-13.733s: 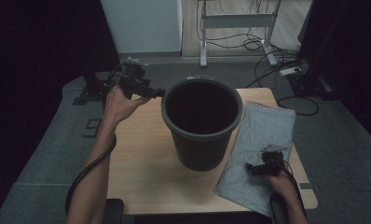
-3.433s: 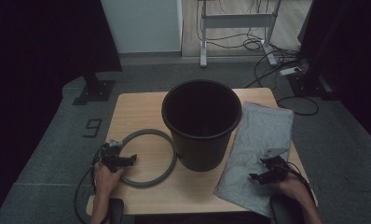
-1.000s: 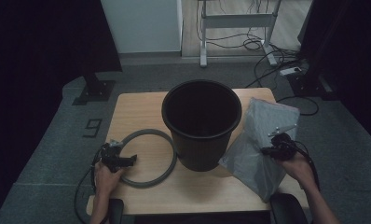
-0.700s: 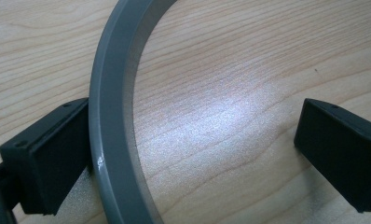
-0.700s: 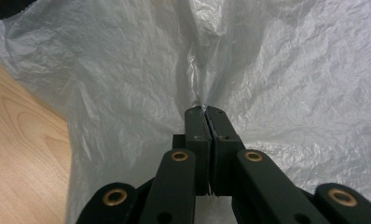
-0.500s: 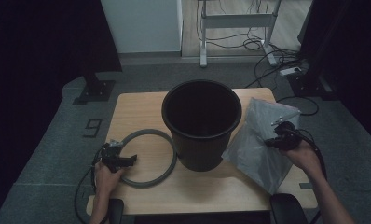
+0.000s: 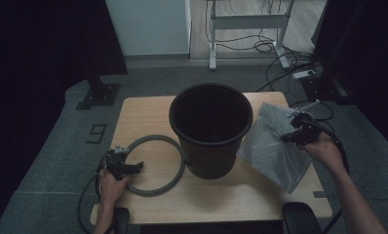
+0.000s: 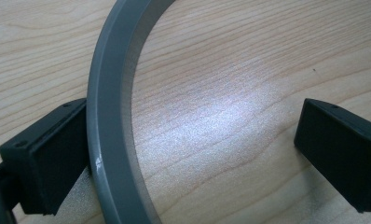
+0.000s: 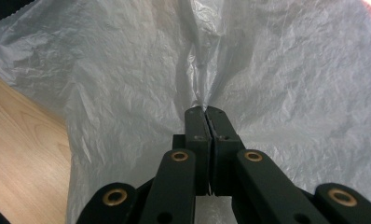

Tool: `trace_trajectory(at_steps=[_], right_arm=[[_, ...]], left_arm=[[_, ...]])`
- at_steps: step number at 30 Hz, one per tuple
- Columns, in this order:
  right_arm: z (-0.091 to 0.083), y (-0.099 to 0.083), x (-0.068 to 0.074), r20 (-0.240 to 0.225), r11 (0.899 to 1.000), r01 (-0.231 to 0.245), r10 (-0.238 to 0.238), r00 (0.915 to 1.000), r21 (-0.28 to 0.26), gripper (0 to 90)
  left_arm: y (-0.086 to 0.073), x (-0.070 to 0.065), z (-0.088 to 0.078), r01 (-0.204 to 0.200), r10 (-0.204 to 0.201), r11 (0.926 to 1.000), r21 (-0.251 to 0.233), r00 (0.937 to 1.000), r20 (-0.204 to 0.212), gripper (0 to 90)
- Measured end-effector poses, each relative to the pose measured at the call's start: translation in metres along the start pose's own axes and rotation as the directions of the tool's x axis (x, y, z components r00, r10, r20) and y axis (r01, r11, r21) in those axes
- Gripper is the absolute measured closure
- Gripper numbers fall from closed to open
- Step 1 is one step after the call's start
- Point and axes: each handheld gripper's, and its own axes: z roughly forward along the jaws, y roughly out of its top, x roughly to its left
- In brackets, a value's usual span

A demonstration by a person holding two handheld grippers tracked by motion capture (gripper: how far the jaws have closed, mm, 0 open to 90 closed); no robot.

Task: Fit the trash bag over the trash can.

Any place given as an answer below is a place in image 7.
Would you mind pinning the person's left hand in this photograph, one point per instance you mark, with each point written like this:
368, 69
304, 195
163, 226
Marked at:
110, 188

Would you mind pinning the person's right hand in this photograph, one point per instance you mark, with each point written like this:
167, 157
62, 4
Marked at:
325, 152

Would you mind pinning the black plastic trash bin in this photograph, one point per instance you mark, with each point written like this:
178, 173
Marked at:
211, 162

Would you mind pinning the black chair armrest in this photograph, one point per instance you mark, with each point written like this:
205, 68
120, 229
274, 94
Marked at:
299, 219
122, 221

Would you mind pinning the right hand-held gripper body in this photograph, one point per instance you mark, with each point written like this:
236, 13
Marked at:
307, 131

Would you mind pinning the white cabinet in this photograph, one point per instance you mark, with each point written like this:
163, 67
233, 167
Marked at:
149, 26

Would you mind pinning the white metal stand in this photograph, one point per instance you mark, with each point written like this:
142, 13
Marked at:
247, 22

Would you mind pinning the grey plastic trash bag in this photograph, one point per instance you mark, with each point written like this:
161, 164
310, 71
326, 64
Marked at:
273, 152

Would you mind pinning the white power strip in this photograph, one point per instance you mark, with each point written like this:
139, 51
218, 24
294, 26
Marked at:
303, 74

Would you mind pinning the black curtain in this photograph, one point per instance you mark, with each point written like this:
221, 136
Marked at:
367, 48
36, 48

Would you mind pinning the black stand base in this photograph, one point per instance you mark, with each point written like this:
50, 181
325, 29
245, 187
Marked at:
325, 91
99, 94

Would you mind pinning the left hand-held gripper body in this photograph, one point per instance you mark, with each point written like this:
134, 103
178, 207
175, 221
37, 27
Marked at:
115, 162

